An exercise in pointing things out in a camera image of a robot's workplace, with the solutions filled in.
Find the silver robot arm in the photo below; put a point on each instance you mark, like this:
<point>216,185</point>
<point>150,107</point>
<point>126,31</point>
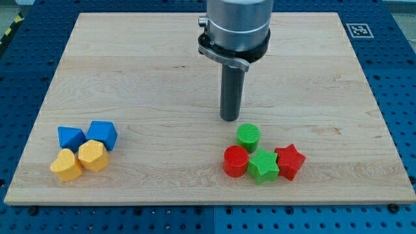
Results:
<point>237,25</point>

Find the blue cube block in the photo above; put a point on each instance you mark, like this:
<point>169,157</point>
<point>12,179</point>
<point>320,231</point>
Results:
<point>104,132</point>

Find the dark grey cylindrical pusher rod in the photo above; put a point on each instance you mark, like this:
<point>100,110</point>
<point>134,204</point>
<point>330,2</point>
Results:
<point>231,93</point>

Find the green cylinder block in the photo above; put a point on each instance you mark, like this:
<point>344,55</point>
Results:
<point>248,136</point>

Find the red cylinder block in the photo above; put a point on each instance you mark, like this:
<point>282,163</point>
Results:
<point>235,161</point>

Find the green star block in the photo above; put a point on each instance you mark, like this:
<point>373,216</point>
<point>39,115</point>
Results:
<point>263,166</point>

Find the wooden board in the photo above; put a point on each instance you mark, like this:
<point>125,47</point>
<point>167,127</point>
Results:
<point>143,73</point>

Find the red star block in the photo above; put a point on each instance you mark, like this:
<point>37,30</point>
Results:
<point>289,161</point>

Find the yellow hexagon block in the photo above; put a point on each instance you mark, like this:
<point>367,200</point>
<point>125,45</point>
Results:
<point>93,155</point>

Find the blue triangular prism block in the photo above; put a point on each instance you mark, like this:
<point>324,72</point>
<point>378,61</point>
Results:
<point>71,138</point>

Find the yellow heart block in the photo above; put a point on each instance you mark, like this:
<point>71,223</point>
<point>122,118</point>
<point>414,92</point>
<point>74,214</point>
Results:
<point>66,166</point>

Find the white fiducial marker tag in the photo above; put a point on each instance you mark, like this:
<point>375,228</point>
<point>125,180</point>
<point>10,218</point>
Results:
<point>359,30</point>

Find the black bolt front left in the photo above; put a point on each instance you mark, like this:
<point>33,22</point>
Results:
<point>32,210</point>

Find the black bolt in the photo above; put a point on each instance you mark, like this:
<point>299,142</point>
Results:
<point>32,210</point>
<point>393,208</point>

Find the black bolt front right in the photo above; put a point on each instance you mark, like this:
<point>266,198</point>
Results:
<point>393,208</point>

